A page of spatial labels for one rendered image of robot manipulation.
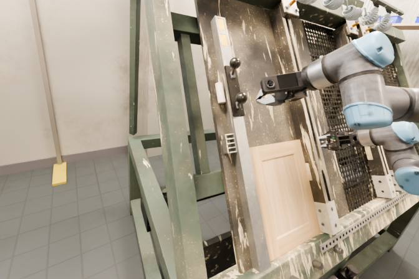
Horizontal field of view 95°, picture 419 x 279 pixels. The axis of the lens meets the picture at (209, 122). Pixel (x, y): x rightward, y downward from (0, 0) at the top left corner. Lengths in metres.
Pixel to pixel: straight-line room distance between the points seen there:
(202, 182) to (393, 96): 0.56
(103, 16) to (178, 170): 2.26
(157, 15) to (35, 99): 2.16
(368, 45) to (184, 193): 0.56
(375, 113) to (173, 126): 0.48
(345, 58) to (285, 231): 0.65
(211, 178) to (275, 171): 0.27
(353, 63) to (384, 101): 0.09
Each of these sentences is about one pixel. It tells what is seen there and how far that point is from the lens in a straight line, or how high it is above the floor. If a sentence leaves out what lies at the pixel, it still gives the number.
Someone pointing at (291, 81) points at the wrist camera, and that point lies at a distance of 0.58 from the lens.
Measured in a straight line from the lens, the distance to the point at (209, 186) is 0.73.
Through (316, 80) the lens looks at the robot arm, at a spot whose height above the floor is 1.53.
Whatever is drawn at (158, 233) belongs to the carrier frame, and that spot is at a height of 0.79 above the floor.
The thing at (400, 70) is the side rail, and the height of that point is 1.61.
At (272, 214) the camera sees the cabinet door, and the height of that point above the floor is 1.01.
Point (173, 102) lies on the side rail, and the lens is 0.62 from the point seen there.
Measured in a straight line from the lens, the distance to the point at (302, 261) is 0.94.
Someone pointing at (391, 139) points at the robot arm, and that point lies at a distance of 0.90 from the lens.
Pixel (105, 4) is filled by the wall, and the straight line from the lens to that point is 2.66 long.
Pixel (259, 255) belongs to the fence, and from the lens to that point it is 0.80.
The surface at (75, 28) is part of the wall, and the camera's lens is 2.62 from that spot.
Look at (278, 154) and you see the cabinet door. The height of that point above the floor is 1.19.
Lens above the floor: 1.57
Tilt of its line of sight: 21 degrees down
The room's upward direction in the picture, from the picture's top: 8 degrees clockwise
